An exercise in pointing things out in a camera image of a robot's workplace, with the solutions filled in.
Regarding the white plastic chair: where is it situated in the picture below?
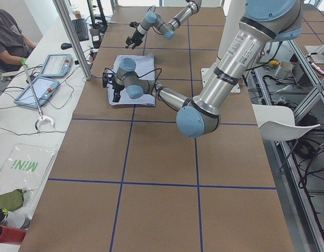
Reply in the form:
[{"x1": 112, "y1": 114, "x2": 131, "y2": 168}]
[{"x1": 252, "y1": 104, "x2": 320, "y2": 141}]

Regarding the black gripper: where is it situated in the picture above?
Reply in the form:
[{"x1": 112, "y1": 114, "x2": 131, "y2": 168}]
[
  {"x1": 112, "y1": 76, "x2": 124, "y2": 103},
  {"x1": 126, "y1": 26, "x2": 146, "y2": 49}
]

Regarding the reacher grabber tool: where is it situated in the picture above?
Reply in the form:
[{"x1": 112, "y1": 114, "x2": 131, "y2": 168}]
[{"x1": 19, "y1": 58, "x2": 56, "y2": 132}]

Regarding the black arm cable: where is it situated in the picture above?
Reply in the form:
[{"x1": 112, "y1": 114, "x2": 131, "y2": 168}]
[{"x1": 137, "y1": 68, "x2": 162, "y2": 82}]

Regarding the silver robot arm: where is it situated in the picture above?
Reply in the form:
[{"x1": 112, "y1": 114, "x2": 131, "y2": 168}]
[
  {"x1": 126, "y1": 0, "x2": 202, "y2": 49},
  {"x1": 103, "y1": 1, "x2": 302, "y2": 138}
]

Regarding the aluminium frame post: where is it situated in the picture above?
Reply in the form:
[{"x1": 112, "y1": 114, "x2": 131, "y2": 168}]
[{"x1": 53, "y1": 0, "x2": 92, "y2": 80}]

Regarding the teach pendant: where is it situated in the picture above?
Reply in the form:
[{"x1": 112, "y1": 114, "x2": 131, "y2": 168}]
[
  {"x1": 14, "y1": 77, "x2": 59, "y2": 109},
  {"x1": 39, "y1": 54, "x2": 72, "y2": 78}
]

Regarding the red bottle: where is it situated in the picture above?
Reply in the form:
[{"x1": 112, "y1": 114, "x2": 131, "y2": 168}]
[{"x1": 0, "y1": 225, "x2": 27, "y2": 245}]

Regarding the clear bag with green print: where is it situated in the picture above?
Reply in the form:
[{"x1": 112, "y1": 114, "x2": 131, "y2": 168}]
[{"x1": 0, "y1": 143, "x2": 57, "y2": 195}]

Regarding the black keyboard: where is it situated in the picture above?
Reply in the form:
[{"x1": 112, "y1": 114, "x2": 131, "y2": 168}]
[{"x1": 71, "y1": 18, "x2": 89, "y2": 41}]

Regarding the upper teach pendant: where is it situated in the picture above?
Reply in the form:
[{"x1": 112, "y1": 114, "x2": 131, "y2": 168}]
[{"x1": 39, "y1": 54, "x2": 72, "y2": 78}]

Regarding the lower teach pendant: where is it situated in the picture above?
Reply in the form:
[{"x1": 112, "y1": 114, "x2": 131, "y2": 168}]
[{"x1": 14, "y1": 77, "x2": 59, "y2": 109}]

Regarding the green cloth pouch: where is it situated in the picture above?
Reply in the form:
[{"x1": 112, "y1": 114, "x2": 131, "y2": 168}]
[{"x1": 0, "y1": 189, "x2": 25, "y2": 211}]

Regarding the seated person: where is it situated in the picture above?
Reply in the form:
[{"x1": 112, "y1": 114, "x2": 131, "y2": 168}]
[{"x1": 0, "y1": 9, "x2": 36, "y2": 72}]

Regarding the light blue striped shirt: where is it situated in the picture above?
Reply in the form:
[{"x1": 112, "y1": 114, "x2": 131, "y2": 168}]
[{"x1": 108, "y1": 54, "x2": 155, "y2": 107}]

